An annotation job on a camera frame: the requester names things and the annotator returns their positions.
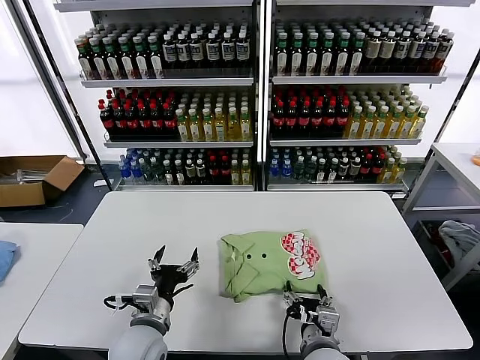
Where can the grey crumpled cloth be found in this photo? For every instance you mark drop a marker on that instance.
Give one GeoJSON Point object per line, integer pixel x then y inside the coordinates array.
{"type": "Point", "coordinates": [459, 236]}

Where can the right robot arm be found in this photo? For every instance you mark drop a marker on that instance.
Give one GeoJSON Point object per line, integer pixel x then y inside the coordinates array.
{"type": "Point", "coordinates": [318, 347]}

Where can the blue drink bottle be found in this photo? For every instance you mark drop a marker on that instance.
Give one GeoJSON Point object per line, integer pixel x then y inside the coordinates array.
{"type": "Point", "coordinates": [287, 169]}
{"type": "Point", "coordinates": [275, 169]}
{"type": "Point", "coordinates": [125, 168]}
{"type": "Point", "coordinates": [137, 169]}

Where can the dark storage bin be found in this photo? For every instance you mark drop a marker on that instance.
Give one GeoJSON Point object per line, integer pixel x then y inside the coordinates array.
{"type": "Point", "coordinates": [427, 243]}

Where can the green polo shirt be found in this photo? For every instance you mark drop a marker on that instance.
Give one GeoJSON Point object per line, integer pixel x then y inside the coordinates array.
{"type": "Point", "coordinates": [262, 270]}

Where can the grey slanted pole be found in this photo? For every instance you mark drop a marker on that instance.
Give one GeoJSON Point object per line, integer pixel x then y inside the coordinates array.
{"type": "Point", "coordinates": [55, 93]}

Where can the grey metal frame table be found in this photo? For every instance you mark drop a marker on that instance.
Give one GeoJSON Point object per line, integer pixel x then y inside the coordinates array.
{"type": "Point", "coordinates": [450, 153]}

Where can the dark bottle white blue label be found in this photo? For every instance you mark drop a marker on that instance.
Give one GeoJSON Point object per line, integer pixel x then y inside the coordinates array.
{"type": "Point", "coordinates": [170, 52]}
{"type": "Point", "coordinates": [243, 51]}
{"type": "Point", "coordinates": [417, 48]}
{"type": "Point", "coordinates": [444, 48]}
{"type": "Point", "coordinates": [403, 48]}
{"type": "Point", "coordinates": [213, 51]}
{"type": "Point", "coordinates": [197, 51]}
{"type": "Point", "coordinates": [431, 48]}
{"type": "Point", "coordinates": [184, 52]}
{"type": "Point", "coordinates": [228, 51]}

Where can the metal rods bundle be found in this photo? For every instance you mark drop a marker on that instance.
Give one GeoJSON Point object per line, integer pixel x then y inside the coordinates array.
{"type": "Point", "coordinates": [30, 175]}

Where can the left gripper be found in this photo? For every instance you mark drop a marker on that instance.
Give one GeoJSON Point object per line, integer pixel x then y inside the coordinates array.
{"type": "Point", "coordinates": [167, 279]}

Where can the red cloth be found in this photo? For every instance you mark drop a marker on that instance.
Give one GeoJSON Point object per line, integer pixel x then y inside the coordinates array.
{"type": "Point", "coordinates": [435, 232]}

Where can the small dark bottle white cap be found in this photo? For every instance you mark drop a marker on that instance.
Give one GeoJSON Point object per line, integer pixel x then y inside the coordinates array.
{"type": "Point", "coordinates": [201, 172]}
{"type": "Point", "coordinates": [354, 168]}
{"type": "Point", "coordinates": [343, 169]}
{"type": "Point", "coordinates": [190, 172]}
{"type": "Point", "coordinates": [321, 171]}
{"type": "Point", "coordinates": [169, 173]}
{"type": "Point", "coordinates": [332, 171]}
{"type": "Point", "coordinates": [180, 173]}

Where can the dark bottle with beige label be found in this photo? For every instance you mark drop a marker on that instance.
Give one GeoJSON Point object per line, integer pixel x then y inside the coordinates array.
{"type": "Point", "coordinates": [373, 50]}
{"type": "Point", "coordinates": [388, 50]}

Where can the black slanted pole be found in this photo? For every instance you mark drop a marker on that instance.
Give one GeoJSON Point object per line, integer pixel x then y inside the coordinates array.
{"type": "Point", "coordinates": [449, 112]}
{"type": "Point", "coordinates": [67, 90]}

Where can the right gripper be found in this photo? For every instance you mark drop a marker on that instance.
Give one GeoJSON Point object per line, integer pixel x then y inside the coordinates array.
{"type": "Point", "coordinates": [305, 309]}

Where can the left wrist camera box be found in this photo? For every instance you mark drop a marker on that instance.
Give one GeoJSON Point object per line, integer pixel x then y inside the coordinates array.
{"type": "Point", "coordinates": [144, 298]}

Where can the white side table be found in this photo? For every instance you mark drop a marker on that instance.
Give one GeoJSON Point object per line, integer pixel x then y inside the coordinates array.
{"type": "Point", "coordinates": [37, 255]}

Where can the small orange object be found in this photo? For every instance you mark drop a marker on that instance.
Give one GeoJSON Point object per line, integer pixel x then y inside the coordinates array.
{"type": "Point", "coordinates": [476, 158]}

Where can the white paper scrap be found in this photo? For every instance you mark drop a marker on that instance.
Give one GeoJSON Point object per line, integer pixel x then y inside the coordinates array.
{"type": "Point", "coordinates": [100, 183]}

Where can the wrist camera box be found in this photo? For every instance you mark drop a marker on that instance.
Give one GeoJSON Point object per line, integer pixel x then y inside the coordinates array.
{"type": "Point", "coordinates": [328, 318]}
{"type": "Point", "coordinates": [144, 298]}

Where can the clear green water bottle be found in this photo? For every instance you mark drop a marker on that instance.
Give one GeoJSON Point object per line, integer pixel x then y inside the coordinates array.
{"type": "Point", "coordinates": [148, 170]}
{"type": "Point", "coordinates": [158, 171]}
{"type": "Point", "coordinates": [299, 170]}
{"type": "Point", "coordinates": [310, 170]}

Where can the open cardboard box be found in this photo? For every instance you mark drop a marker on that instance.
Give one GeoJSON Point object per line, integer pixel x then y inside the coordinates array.
{"type": "Point", "coordinates": [22, 195]}

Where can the red-capped cola bottle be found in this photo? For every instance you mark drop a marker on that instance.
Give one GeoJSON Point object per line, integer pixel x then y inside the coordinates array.
{"type": "Point", "coordinates": [279, 120]}
{"type": "Point", "coordinates": [120, 122]}
{"type": "Point", "coordinates": [292, 120]}
{"type": "Point", "coordinates": [107, 122]}
{"type": "Point", "coordinates": [331, 119]}
{"type": "Point", "coordinates": [170, 123]}
{"type": "Point", "coordinates": [145, 123]}
{"type": "Point", "coordinates": [377, 167]}
{"type": "Point", "coordinates": [318, 120]}
{"type": "Point", "coordinates": [365, 168]}
{"type": "Point", "coordinates": [343, 118]}
{"type": "Point", "coordinates": [213, 170]}
{"type": "Point", "coordinates": [225, 170]}
{"type": "Point", "coordinates": [132, 123]}
{"type": "Point", "coordinates": [157, 123]}
{"type": "Point", "coordinates": [305, 120]}

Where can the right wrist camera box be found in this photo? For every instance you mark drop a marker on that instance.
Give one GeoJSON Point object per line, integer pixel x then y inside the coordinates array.
{"type": "Point", "coordinates": [328, 318]}

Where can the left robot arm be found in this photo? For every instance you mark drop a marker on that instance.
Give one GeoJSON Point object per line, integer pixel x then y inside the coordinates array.
{"type": "Point", "coordinates": [142, 341]}

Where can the blue folded cloth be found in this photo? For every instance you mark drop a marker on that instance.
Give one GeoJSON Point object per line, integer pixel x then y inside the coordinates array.
{"type": "Point", "coordinates": [5, 258]}

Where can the yellow drink bottle white cap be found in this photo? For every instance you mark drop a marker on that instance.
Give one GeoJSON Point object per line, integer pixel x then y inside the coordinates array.
{"type": "Point", "coordinates": [208, 127]}
{"type": "Point", "coordinates": [408, 125]}
{"type": "Point", "coordinates": [235, 173]}
{"type": "Point", "coordinates": [246, 126]}
{"type": "Point", "coordinates": [234, 126]}
{"type": "Point", "coordinates": [380, 125]}
{"type": "Point", "coordinates": [394, 125]}
{"type": "Point", "coordinates": [195, 127]}
{"type": "Point", "coordinates": [246, 172]}
{"type": "Point", "coordinates": [367, 125]}
{"type": "Point", "coordinates": [221, 126]}
{"type": "Point", "coordinates": [183, 127]}
{"type": "Point", "coordinates": [420, 123]}
{"type": "Point", "coordinates": [353, 125]}
{"type": "Point", "coordinates": [400, 170]}
{"type": "Point", "coordinates": [388, 171]}

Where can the white metal shelf unit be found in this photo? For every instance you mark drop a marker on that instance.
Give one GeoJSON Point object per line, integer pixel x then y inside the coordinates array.
{"type": "Point", "coordinates": [356, 79]}
{"type": "Point", "coordinates": [168, 81]}

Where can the dark bottle with green cap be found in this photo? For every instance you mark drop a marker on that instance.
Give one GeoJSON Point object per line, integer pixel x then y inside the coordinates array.
{"type": "Point", "coordinates": [100, 62]}
{"type": "Point", "coordinates": [155, 60]}
{"type": "Point", "coordinates": [327, 56]}
{"type": "Point", "coordinates": [114, 62]}
{"type": "Point", "coordinates": [357, 55]}
{"type": "Point", "coordinates": [87, 62]}
{"type": "Point", "coordinates": [141, 61]}
{"type": "Point", "coordinates": [282, 56]}
{"type": "Point", "coordinates": [128, 61]}
{"type": "Point", "coordinates": [297, 56]}
{"type": "Point", "coordinates": [342, 56]}
{"type": "Point", "coordinates": [312, 57]}

